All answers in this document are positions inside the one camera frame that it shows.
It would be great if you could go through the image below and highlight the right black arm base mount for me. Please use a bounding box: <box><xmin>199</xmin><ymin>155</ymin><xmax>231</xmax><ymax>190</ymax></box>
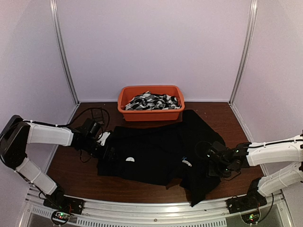
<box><xmin>226</xmin><ymin>195</ymin><xmax>267</xmax><ymax>214</ymax></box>

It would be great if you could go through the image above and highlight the black white checkered shirt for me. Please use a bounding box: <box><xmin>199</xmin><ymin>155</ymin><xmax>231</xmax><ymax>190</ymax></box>
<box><xmin>124</xmin><ymin>91</ymin><xmax>182</xmax><ymax>111</ymax></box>

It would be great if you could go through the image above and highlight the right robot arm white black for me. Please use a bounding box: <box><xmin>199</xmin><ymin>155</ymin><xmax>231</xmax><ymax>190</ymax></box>
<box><xmin>200</xmin><ymin>135</ymin><xmax>303</xmax><ymax>209</ymax></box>

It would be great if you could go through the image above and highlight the orange plastic bin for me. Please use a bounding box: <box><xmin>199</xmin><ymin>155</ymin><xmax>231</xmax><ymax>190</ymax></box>
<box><xmin>118</xmin><ymin>85</ymin><xmax>185</xmax><ymax>122</ymax></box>

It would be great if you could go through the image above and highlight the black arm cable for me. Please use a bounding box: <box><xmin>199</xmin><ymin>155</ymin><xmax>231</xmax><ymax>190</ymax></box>
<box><xmin>30</xmin><ymin>107</ymin><xmax>111</xmax><ymax>128</ymax></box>
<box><xmin>194</xmin><ymin>141</ymin><xmax>214</xmax><ymax>159</ymax></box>

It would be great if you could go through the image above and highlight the black t-shirt blue logo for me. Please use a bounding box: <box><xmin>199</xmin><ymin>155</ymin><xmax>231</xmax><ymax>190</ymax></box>
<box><xmin>97</xmin><ymin>110</ymin><xmax>225</xmax><ymax>206</ymax></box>

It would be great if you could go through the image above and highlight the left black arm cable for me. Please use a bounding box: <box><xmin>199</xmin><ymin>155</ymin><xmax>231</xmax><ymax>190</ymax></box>
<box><xmin>30</xmin><ymin>107</ymin><xmax>111</xmax><ymax>128</ymax></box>

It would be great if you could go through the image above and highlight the right aluminium corner post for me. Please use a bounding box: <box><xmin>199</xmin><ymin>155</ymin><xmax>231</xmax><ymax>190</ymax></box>
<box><xmin>229</xmin><ymin>0</ymin><xmax>258</xmax><ymax>105</ymax></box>

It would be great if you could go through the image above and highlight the aluminium corner post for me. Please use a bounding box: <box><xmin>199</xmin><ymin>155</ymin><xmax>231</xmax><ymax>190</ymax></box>
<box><xmin>229</xmin><ymin>0</ymin><xmax>258</xmax><ymax>105</ymax></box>
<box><xmin>49</xmin><ymin>0</ymin><xmax>80</xmax><ymax>105</ymax></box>

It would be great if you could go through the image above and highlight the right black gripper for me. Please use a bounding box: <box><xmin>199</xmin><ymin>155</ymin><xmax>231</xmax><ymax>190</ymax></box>
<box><xmin>205</xmin><ymin>161</ymin><xmax>232</xmax><ymax>178</ymax></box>

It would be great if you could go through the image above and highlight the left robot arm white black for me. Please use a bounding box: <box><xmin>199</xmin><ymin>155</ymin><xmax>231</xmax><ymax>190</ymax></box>
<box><xmin>0</xmin><ymin>115</ymin><xmax>115</xmax><ymax>210</ymax></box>

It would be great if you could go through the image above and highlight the left aluminium corner post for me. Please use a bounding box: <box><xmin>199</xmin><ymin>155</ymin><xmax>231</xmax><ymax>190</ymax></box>
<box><xmin>49</xmin><ymin>0</ymin><xmax>80</xmax><ymax>105</ymax></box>

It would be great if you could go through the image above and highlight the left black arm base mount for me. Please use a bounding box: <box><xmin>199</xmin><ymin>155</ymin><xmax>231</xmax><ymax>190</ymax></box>
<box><xmin>43</xmin><ymin>194</ymin><xmax>84</xmax><ymax>215</ymax></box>

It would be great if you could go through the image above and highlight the black brooch display tray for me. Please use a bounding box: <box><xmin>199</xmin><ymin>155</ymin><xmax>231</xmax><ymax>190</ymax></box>
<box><xmin>91</xmin><ymin>108</ymin><xmax>104</xmax><ymax>125</ymax></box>

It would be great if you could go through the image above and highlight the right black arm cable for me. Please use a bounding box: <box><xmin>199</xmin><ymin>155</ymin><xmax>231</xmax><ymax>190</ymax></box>
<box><xmin>194</xmin><ymin>141</ymin><xmax>214</xmax><ymax>159</ymax></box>

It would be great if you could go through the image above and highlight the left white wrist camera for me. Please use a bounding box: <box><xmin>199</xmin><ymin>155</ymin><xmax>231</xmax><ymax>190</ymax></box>
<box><xmin>97</xmin><ymin>131</ymin><xmax>111</xmax><ymax>146</ymax></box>

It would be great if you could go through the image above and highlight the aluminium front rail frame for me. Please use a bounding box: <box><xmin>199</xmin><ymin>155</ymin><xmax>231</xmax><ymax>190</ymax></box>
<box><xmin>17</xmin><ymin>187</ymin><xmax>294</xmax><ymax>227</ymax></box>

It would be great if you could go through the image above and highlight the round picture brooch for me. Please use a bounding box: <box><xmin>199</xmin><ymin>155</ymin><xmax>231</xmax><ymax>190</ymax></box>
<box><xmin>126</xmin><ymin>157</ymin><xmax>135</xmax><ymax>162</ymax></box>

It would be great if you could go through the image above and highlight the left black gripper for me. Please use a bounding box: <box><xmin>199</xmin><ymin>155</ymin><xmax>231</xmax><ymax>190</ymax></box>
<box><xmin>80</xmin><ymin>137</ymin><xmax>119</xmax><ymax>162</ymax></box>

